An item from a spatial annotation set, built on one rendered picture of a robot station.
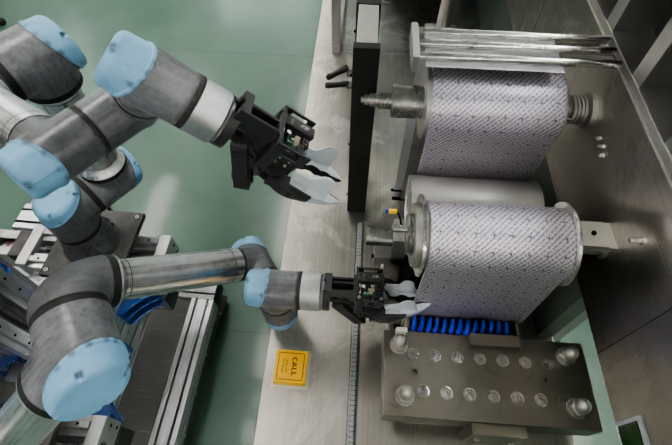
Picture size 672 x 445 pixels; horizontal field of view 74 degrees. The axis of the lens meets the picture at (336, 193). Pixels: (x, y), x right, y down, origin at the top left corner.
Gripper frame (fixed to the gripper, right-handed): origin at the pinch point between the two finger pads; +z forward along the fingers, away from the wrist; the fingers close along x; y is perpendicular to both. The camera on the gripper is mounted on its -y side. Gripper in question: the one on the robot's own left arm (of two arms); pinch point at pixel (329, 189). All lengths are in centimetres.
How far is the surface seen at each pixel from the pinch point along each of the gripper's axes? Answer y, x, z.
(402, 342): -14.1, -13.3, 30.9
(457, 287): -0.3, -5.9, 31.0
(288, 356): -40.4, -13.5, 22.1
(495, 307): -0.7, -5.8, 43.3
